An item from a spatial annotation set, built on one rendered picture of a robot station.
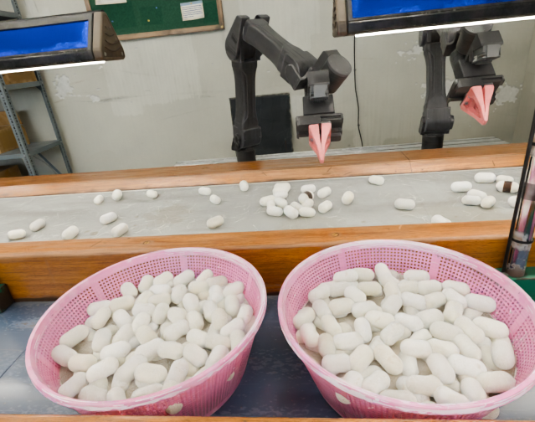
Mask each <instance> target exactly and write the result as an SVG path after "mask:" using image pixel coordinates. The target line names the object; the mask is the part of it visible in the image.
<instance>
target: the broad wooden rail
mask: <svg viewBox="0 0 535 422"><path fill-rule="evenodd" d="M526 150H527V142H523V143H511V144H498V145H485V146H473V147H449V148H436V149H424V150H411V151H399V152H375V153H362V154H349V155H337V156H325V157H324V163H320V162H319V159H318V157H300V158H287V159H275V160H263V161H253V162H226V163H214V164H201V165H188V166H176V167H152V168H139V169H126V170H114V171H101V172H77V173H65V174H52V175H39V176H27V177H15V178H0V198H19V197H32V196H47V195H60V194H75V193H102V192H114V191H115V190H117V189H119V190H121V191H129V190H143V189H157V188H184V187H198V186H212V185H226V184H239V183H240V182H241V181H243V180H245V181H246V182H247V183H267V182H281V181H295V180H309V179H323V178H349V177H364V176H372V175H375V176H377V175H392V174H405V173H420V172H447V171H460V170H475V169H488V168H503V167H523V163H524V159H525V155H526Z"/></svg>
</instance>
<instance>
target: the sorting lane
mask: <svg viewBox="0 0 535 422"><path fill-rule="evenodd" d="M479 172H492V173H494V174H495V175H496V177H497V176H499V175H504V176H510V177H512V178H513V179H514V181H513V182H515V183H518V185H519V183H520V179H521V175H522V167H503V168H488V169H475V170H460V171H447V172H420V173H405V174H392V175H378V176H380V177H383V179H384V183H383V184H382V185H376V184H371V183H370V182H369V180H368V179H369V178H370V177H371V176H364V177H349V178H323V179H309V180H295V181H281V182H267V183H248V185H249V188H248V190H247V191H242V190H241V189H240V186H239V184H226V185H212V186H198V187H184V188H157V189H143V190H129V191H121V192H122V196H121V199H120V200H118V201H115V200H114V199H113V198H112V194H113V192H102V193H75V194H60V195H47V196H32V197H19V198H0V243H7V242H26V241H45V240H63V238H62V233H63V232H64V231H65V230H66V229H67V228H68V227H69V226H76V227H77V228H78V229H79V233H78V234H77V235H76V236H75V237H74V238H73V239H99V238H118V237H114V236H113V235H112V234H111V230H112V229H113V228H114V227H116V226H117V225H118V224H121V223H125V224H127V225H128V230H127V232H126V233H124V234H123V235H122V236H120V237H137V236H155V235H174V234H210V233H228V232H247V231H265V230H283V229H319V228H338V227H357V226H375V225H394V224H430V223H431V219H432V217H433V216H435V215H441V216H443V217H444V218H446V219H448V220H450V221H451V222H467V221H486V220H504V219H512V216H513V212H514V208H513V207H511V206H509V204H508V202H507V201H508V199H509V198H510V197H511V196H517V192H515V193H503V192H500V191H498V190H497V189H496V184H497V182H496V180H495V181H494V182H493V183H478V182H476V181H475V175H476V174H477V173H479ZM464 181H467V182H470V183H471V185H472V188H471V189H475V190H479V191H482V192H484V193H486V195H487V196H493V197H494V198H495V199H496V202H495V204H494V205H492V206H491V207H490V208H483V207H482V206H481V204H478V205H466V204H463V203H462V201H461V200H462V198H463V197H464V196H466V195H467V193H468V192H458V193H456V192H454V191H452V190H451V184H452V183H454V182H464ZM277 183H289V184H290V185H291V189H290V190H289V191H288V196H287V198H285V200H286V201H287V205H291V203H292V202H298V203H299V204H300V205H301V203H300V202H299V199H298V198H299V196H300V195H301V194H302V191H301V187H302V186H304V185H309V184H313V185H315V187H316V190H315V192H313V194H314V198H313V199H312V200H313V202H314V204H313V206H312V208H313V209H314V210H315V211H316V213H315V215H314V216H313V217H311V218H310V217H302V216H300V215H299V214H298V216H297V218H296V219H290V218H289V217H288V216H286V215H285V214H284V209H282V210H283V214H282V215H281V216H279V217H277V216H271V215H268V214H267V212H266V209H267V206H265V207H264V206H262V205H261V204H260V199H261V198H263V197H266V196H270V195H273V189H274V186H275V185H276V184H277ZM201 187H205V188H210V189H211V194H210V195H208V196H207V195H201V194H200V193H199V192H198V190H199V189H200V188H201ZM324 187H329V188H330V189H331V190H332V191H331V194H330V195H328V196H326V197H325V198H319V197H318V195H317V192H318V191H319V190H320V189H322V188H324ZM148 190H153V191H156V192H157V197H156V198H149V197H148V196H147V191H148ZM347 191H350V192H352V193H353V195H354V198H353V200H352V202H351V203H350V204H344V203H343V202H342V196H343V194H344V193H345V192H347ZM213 194H214V195H217V196H218V197H220V199H221V202H220V204H214V203H212V202H211V201H210V196H211V195H213ZM97 195H102V196H103V197H104V200H103V201H102V203H101V204H95V203H94V199H95V198H96V196H97ZM398 198H405V199H412V200H414V202H415V207H414V208H413V209H411V210H407V209H398V208H396V207H395V205H394V203H395V201H396V200H397V199H398ZM327 200H328V201H331V202H332V208H331V209H330V210H328V211H327V212H325V213H324V214H323V213H321V212H319V210H318V206H319V205H320V204H321V203H323V202H324V201H327ZM110 212H114V213H116V215H117V219H116V220H115V221H113V222H110V223H108V224H102V223H101V222H100V216H102V215H104V214H108V213H110ZM215 216H222V217H223V219H224V223H223V224H222V225H220V226H218V227H216V228H214V229H211V228H209V227H208V226H207V221H208V220H209V219H211V218H213V217H215ZM37 219H43V220H44V221H45V226H44V227H43V228H42V229H40V230H38V231H32V230H31V229H30V228H29V226H30V224H31V223H32V222H34V221H35V220H37ZM15 229H23V230H24V231H25V232H26V236H25V237H24V238H22V239H9V238H8V237H7V234H8V232H9V231H11V230H15Z"/></svg>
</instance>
